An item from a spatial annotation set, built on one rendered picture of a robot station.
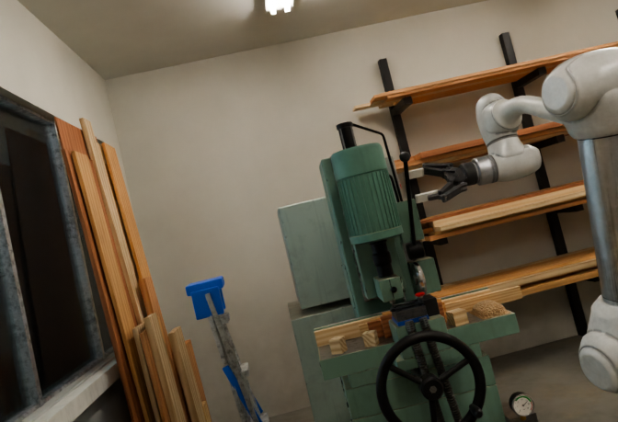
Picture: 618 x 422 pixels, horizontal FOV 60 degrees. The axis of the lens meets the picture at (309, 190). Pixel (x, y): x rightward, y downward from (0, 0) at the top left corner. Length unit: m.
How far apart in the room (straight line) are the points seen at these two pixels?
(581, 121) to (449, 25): 3.36
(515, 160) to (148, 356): 1.85
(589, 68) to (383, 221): 0.77
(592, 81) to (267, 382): 3.39
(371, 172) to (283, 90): 2.53
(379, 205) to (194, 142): 2.60
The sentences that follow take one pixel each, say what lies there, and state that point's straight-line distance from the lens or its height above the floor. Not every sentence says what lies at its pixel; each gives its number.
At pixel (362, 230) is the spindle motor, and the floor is 1.24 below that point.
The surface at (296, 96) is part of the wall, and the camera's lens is 4.16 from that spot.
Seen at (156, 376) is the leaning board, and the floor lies 0.76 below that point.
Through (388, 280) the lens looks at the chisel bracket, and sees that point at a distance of 1.75.
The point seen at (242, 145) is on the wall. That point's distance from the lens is 4.09.
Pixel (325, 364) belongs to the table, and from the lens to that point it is 1.66.
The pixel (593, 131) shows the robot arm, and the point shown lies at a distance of 1.27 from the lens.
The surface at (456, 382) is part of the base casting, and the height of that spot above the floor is 0.75.
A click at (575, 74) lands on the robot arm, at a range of 1.23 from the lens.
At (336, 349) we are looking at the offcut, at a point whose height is 0.91.
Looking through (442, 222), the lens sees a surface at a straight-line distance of 3.75.
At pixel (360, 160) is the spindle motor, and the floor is 1.46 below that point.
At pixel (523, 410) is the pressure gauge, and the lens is 1.75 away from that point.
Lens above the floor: 1.30
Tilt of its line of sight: 4 degrees up
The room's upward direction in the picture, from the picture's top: 13 degrees counter-clockwise
